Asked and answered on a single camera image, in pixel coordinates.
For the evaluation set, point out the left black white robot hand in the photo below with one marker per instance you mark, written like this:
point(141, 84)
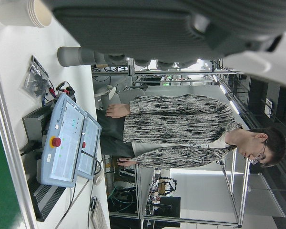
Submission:
point(145, 28)

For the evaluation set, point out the grey metal power box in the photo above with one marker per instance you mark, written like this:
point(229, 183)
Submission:
point(33, 124)

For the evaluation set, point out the black ribbed box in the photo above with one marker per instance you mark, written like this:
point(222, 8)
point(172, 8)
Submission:
point(45, 200)

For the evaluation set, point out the person in patterned cardigan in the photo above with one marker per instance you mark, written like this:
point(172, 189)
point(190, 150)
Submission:
point(176, 124)

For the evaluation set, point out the red black clip leads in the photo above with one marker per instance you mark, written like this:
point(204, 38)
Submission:
point(64, 89)

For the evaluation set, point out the clear bag of black parts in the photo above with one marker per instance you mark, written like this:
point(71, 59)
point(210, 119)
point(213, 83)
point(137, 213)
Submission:
point(35, 78)

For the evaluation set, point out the blue grey teach pendant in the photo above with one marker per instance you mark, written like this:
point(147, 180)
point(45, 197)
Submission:
point(90, 143)

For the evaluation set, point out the stacked white paper cups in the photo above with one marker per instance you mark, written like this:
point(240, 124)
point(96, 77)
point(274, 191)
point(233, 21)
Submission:
point(19, 14)

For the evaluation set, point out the teach pendant with red button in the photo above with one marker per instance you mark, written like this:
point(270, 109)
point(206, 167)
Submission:
point(64, 143)

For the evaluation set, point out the white round mouse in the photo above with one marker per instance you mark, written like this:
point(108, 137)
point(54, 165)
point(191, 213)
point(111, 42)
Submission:
point(99, 176)

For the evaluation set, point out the black monitor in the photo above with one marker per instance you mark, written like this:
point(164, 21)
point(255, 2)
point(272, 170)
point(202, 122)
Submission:
point(169, 206)

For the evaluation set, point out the green conveyor belt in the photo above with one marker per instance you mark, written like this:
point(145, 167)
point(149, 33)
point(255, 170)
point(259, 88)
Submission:
point(0, 190)

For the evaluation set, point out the aluminium frame rack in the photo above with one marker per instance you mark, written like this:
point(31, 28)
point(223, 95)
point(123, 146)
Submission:
point(233, 190)

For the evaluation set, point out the aluminium conveyor side rail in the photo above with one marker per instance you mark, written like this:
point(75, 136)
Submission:
point(14, 167)

